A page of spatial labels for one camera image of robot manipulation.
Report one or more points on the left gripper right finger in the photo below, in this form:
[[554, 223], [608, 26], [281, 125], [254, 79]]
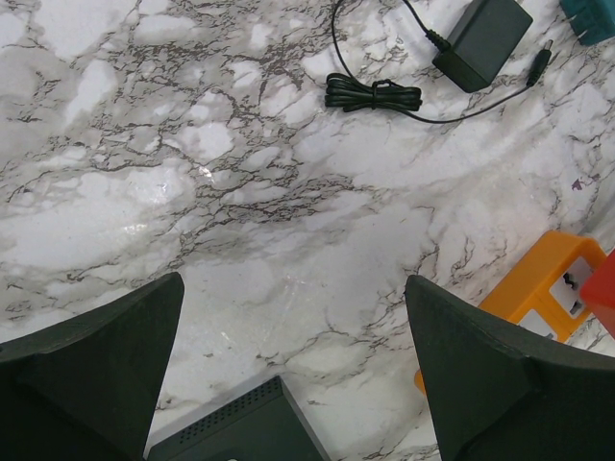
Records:
[[497, 391]]

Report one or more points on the small teal plug adapter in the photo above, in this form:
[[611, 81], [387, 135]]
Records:
[[591, 20]]

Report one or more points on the red cube socket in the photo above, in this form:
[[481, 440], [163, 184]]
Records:
[[598, 293]]

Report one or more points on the orange power strip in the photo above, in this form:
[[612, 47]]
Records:
[[541, 293]]

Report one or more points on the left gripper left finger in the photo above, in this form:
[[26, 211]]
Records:
[[87, 388]]

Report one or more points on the black charger with cable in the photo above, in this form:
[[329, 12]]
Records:
[[472, 56]]

